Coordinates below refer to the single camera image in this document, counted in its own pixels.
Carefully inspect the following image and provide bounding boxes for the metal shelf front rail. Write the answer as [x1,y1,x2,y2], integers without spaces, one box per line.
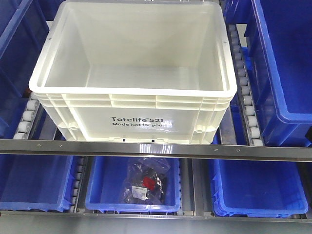
[0,139,312,162]

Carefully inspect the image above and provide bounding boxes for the blue bin lower middle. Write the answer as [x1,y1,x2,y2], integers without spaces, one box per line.
[85,156,181,213]

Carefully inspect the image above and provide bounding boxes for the plastic bag of parts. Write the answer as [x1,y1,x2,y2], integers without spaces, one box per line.
[119,157,171,205]

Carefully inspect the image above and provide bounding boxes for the blue bin at right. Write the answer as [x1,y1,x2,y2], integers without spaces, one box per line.
[245,0,312,147]

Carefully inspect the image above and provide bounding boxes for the metal shelf rail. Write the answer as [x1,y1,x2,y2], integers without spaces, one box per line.
[0,213,312,234]
[0,139,312,162]

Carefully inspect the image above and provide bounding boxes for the right white roller track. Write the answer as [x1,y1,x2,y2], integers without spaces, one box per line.
[226,24,264,147]

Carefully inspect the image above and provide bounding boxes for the blue bin upper left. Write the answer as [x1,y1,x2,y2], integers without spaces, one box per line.
[0,0,49,138]

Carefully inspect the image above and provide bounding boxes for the lower metal shelf rail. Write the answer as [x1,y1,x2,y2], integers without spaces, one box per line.
[0,213,312,234]

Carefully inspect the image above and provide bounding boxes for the blue bin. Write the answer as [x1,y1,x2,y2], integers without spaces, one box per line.
[0,0,49,138]
[0,155,78,212]
[208,159,309,218]
[245,0,312,147]
[85,156,181,213]

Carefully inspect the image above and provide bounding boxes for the lower left roller track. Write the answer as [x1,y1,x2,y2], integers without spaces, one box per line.
[69,156,86,213]

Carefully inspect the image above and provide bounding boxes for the white plastic Totelife tote box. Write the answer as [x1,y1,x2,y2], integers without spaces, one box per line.
[29,0,237,144]

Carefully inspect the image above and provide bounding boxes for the white roller track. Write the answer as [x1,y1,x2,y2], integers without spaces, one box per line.
[226,24,264,147]
[13,97,39,140]

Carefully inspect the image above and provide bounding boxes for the blue bin lower right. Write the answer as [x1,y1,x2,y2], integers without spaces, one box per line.
[208,159,309,218]

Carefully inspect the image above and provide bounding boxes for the blue bin lower left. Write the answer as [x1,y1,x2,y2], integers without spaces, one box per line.
[0,155,78,212]

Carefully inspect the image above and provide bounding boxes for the left white roller track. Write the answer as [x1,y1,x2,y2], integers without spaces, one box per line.
[13,97,39,140]

